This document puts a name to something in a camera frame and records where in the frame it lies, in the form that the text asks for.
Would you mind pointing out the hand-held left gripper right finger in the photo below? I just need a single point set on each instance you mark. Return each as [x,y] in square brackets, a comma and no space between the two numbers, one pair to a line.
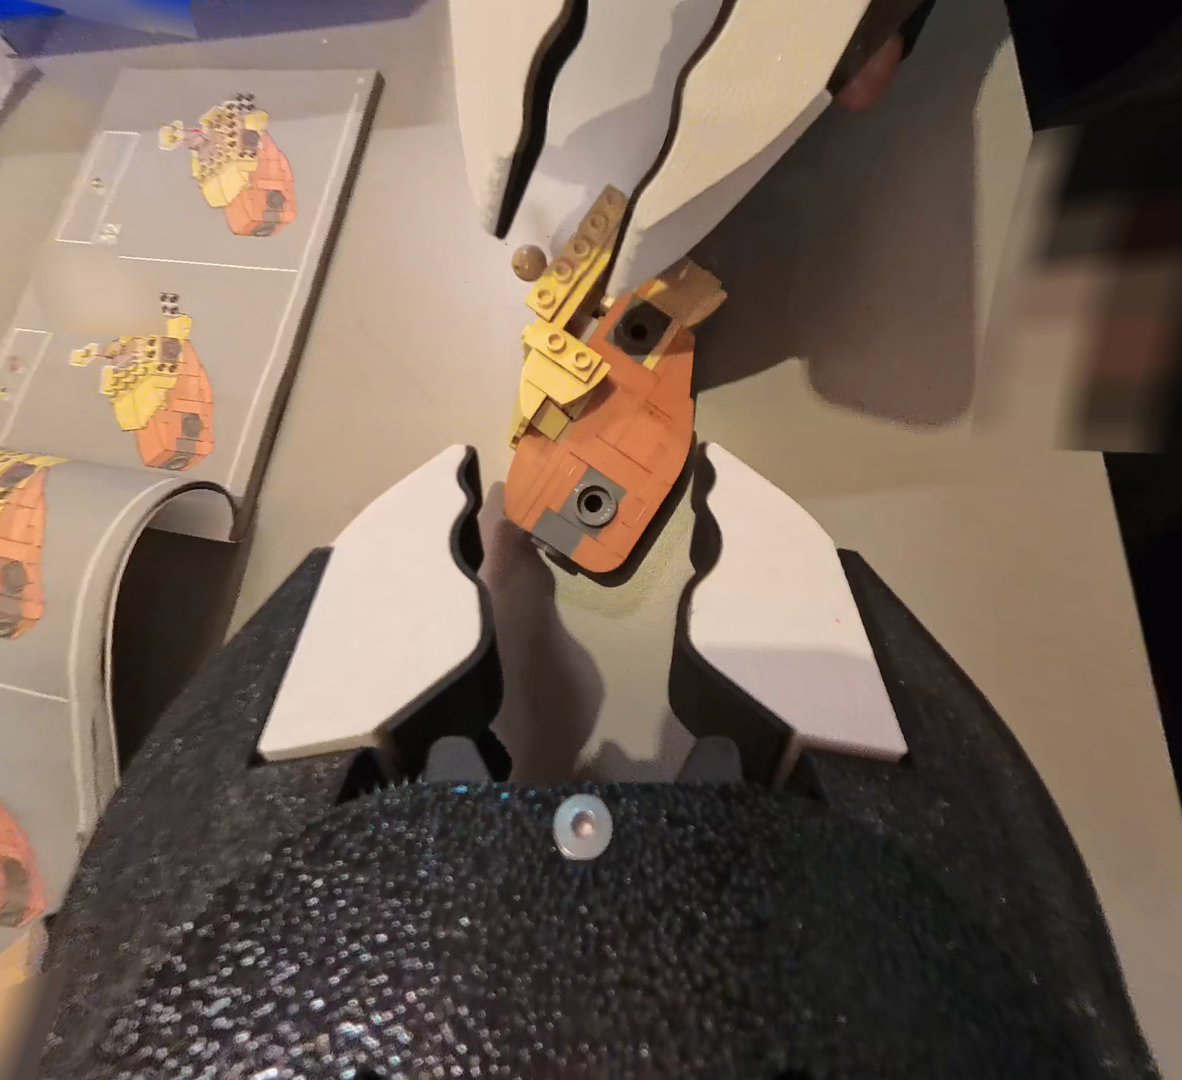
[793,637]

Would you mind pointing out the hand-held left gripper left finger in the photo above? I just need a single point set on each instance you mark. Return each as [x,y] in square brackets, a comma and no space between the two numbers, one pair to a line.
[379,627]

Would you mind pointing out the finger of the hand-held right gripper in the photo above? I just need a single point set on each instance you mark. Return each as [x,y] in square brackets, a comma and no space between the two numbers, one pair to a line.
[793,37]
[498,37]

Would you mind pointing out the tan brick-built model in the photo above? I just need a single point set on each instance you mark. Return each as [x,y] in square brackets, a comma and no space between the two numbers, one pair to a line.
[618,425]

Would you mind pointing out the grey desk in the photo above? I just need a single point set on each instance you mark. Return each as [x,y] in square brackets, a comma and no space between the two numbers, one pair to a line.
[924,545]

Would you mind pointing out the grey instruction booklet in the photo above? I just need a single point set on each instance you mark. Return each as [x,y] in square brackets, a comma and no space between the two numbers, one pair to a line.
[120,221]

